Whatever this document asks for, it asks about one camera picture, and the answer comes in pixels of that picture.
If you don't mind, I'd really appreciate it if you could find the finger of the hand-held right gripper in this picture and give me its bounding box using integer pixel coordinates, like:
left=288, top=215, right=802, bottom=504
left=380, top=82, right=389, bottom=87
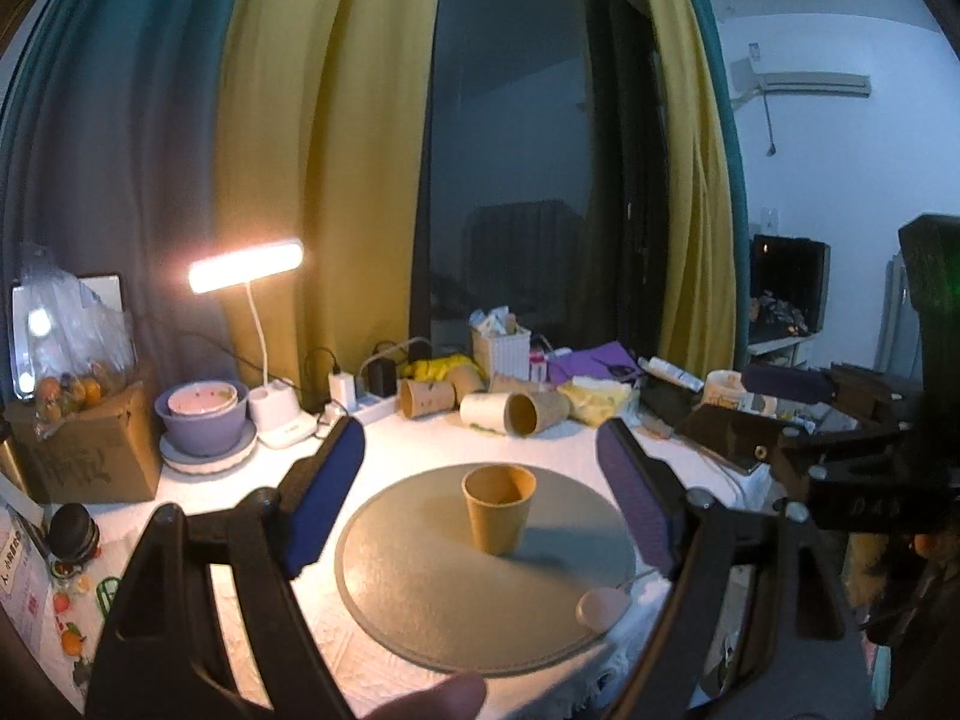
left=673, top=403, right=805, bottom=476
left=741, top=362, right=925, bottom=422

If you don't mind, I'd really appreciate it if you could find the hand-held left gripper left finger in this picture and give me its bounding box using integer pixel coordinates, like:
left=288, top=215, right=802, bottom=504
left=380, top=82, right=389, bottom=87
left=84, top=414, right=368, bottom=720

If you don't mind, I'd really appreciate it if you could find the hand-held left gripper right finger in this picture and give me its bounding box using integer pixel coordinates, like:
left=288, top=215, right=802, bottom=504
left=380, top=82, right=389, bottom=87
left=595, top=418, right=865, bottom=720

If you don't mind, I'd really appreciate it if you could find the brown paper cup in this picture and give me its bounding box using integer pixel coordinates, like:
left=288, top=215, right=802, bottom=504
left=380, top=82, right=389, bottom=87
left=397, top=376, right=458, bottom=420
left=448, top=363, right=489, bottom=401
left=460, top=464, right=538, bottom=558
left=503, top=389, right=573, bottom=438

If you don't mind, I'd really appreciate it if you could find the white cup lying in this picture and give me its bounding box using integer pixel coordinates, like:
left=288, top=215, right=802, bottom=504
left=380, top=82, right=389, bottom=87
left=458, top=391, right=512, bottom=435

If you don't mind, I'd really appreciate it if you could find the person's left hand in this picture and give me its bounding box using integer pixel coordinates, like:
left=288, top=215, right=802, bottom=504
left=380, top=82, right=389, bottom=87
left=352, top=673, right=488, bottom=720

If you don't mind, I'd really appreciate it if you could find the white television stand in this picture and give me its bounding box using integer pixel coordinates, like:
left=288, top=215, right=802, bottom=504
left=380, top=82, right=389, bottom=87
left=745, top=333, right=812, bottom=373

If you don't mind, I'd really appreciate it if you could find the beige printed tub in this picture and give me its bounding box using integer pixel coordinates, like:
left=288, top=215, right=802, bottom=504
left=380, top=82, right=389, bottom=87
left=704, top=369, right=778, bottom=418

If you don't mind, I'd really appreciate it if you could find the white power strip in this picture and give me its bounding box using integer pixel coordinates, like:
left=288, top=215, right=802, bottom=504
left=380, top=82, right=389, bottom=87
left=298, top=388, right=400, bottom=441

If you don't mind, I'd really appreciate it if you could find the white tube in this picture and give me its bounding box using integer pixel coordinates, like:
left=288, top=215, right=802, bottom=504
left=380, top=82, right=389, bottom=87
left=648, top=355, right=707, bottom=393

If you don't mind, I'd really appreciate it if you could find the black television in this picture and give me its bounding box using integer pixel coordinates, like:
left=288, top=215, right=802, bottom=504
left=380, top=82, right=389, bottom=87
left=749, top=233, right=833, bottom=347

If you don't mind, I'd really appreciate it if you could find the yellow packet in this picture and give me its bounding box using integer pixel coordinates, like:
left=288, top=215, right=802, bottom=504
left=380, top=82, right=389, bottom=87
left=558, top=378, right=639, bottom=428

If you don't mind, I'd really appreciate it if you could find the white plate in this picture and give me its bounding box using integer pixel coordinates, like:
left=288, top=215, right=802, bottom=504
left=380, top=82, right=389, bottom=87
left=158, top=420, right=260, bottom=476

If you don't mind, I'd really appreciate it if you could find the small white round object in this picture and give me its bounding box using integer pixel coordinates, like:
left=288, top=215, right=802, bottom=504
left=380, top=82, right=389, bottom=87
left=576, top=588, right=632, bottom=630

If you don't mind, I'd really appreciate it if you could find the round grey mat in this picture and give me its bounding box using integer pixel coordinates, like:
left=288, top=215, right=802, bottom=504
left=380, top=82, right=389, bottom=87
left=334, top=460, right=674, bottom=677

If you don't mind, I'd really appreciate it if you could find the purple bowl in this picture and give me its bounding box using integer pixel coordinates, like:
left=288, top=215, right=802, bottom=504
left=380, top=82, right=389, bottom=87
left=154, top=381, right=251, bottom=458

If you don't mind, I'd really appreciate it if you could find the purple cloth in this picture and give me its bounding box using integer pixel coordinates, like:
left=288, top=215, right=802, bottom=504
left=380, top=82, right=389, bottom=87
left=545, top=340, right=647, bottom=386

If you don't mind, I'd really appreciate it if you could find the pink bowl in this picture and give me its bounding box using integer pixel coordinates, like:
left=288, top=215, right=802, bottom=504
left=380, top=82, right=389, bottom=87
left=166, top=382, right=240, bottom=418

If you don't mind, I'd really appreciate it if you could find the yellow cloth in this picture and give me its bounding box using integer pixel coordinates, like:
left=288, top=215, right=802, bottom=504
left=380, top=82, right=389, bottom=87
left=397, top=353, right=471, bottom=384

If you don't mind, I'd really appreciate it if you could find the white basket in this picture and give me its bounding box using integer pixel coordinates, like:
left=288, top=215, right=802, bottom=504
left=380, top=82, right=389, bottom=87
left=470, top=306, right=533, bottom=380

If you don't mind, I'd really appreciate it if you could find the yellow curtain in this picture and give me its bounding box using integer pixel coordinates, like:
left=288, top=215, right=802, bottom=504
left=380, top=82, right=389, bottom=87
left=625, top=0, right=741, bottom=377
left=213, top=0, right=445, bottom=422

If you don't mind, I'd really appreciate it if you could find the cardboard box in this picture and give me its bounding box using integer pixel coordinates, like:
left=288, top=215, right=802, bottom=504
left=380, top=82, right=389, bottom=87
left=3, top=381, right=164, bottom=506

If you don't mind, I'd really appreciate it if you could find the white desk lamp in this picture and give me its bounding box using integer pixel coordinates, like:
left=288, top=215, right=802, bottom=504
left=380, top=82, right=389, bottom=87
left=187, top=238, right=318, bottom=452

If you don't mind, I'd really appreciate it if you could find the black round container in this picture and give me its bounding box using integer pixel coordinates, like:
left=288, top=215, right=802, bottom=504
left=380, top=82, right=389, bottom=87
left=46, top=502, right=101, bottom=579

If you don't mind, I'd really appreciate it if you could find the clear plastic bag of fruit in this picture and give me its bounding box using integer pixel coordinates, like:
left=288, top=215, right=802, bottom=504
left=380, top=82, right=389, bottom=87
left=10, top=242, right=141, bottom=422

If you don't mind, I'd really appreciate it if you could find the fruit print sheet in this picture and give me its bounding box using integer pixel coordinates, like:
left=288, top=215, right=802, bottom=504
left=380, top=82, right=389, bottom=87
left=0, top=499, right=125, bottom=695

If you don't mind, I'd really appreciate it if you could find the teal curtain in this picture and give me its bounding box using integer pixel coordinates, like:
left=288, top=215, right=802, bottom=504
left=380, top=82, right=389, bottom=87
left=688, top=0, right=752, bottom=245
left=0, top=0, right=261, bottom=256

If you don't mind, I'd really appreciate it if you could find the white air conditioner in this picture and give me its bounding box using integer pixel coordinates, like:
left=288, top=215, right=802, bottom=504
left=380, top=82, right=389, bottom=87
left=752, top=70, right=873, bottom=99

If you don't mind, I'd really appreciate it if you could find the dark glass window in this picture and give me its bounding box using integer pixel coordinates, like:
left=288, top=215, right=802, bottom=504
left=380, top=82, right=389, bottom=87
left=408, top=0, right=670, bottom=362

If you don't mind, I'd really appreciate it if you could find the grey curtain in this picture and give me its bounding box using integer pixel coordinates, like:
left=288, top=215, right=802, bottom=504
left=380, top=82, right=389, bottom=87
left=0, top=11, right=227, bottom=410

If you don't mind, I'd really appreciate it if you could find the black cable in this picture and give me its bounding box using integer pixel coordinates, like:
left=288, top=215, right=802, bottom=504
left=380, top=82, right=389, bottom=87
left=302, top=347, right=344, bottom=412

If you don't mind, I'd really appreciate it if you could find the white cable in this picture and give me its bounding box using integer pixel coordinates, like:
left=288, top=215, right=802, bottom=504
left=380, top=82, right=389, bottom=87
left=358, top=337, right=434, bottom=392

